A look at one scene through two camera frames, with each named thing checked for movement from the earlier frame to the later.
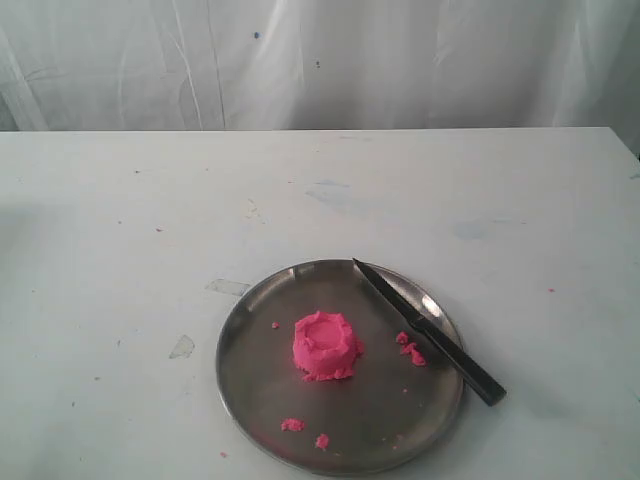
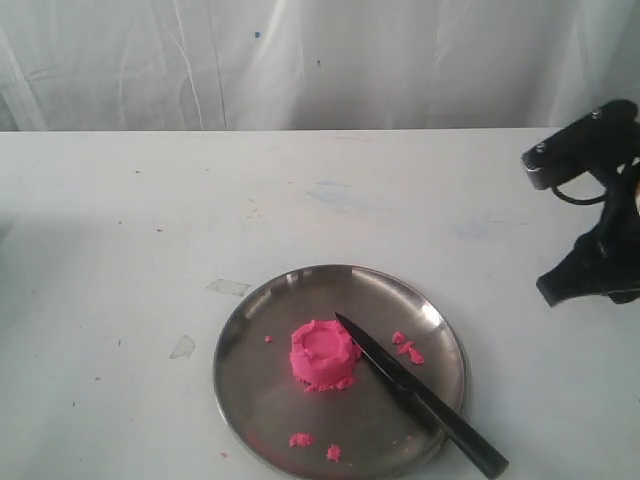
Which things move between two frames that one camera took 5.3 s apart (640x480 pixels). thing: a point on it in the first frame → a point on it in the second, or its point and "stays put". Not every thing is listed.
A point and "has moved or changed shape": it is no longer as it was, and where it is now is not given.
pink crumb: x=322 y=441 → x=333 y=453
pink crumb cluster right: x=410 y=348 stays put
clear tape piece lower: x=183 y=348 stays put
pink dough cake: x=325 y=347 has moved or changed shape
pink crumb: x=292 y=424 → x=301 y=439
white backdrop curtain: x=226 y=65 stays put
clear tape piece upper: x=228 y=286 stays put
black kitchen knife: x=464 y=367 → x=463 y=434
